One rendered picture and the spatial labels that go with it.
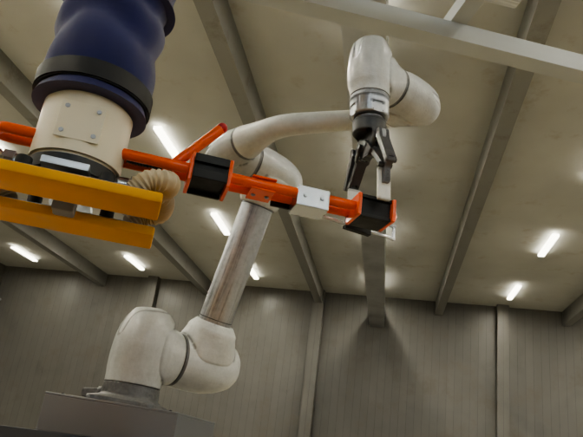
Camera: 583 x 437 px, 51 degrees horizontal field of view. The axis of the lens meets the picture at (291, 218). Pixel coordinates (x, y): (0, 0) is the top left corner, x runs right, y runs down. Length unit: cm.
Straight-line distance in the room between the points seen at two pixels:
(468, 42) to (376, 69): 242
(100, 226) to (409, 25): 275
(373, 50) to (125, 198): 68
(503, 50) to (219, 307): 259
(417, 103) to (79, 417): 111
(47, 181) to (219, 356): 92
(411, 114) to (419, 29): 221
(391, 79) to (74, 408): 109
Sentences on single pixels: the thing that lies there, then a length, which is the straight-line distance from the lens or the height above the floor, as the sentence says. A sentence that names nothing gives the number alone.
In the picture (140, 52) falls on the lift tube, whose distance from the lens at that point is 128.
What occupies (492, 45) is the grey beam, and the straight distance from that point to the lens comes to 389.
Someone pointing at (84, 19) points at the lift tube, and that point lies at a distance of 129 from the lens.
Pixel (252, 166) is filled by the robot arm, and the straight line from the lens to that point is 182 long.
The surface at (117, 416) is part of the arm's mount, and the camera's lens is 162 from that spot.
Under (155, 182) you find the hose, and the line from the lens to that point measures 111.
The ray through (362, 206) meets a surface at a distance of 129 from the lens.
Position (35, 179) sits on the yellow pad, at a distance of 110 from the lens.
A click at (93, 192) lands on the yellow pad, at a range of 109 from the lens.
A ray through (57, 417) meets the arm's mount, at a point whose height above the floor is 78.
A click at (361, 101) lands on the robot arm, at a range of 140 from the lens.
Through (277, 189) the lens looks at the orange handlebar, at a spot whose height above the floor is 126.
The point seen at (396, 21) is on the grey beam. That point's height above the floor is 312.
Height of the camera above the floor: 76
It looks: 21 degrees up
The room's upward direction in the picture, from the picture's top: 7 degrees clockwise
